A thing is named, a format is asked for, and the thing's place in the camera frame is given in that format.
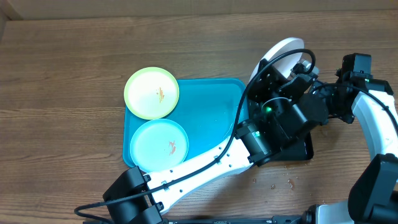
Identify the white plate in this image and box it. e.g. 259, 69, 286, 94
249, 37, 305, 83

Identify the light blue plate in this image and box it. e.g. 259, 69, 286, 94
129, 119, 189, 173

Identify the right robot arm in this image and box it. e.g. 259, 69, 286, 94
302, 78, 397, 223

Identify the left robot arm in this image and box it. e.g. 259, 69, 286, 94
103, 60, 328, 223

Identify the black rectangular tray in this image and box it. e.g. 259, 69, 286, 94
247, 99, 315, 162

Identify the teal plastic tray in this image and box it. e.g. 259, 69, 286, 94
123, 78, 249, 169

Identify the yellow-green plate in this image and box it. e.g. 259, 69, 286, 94
124, 67, 180, 120

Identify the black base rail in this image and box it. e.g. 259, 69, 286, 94
158, 215, 305, 224

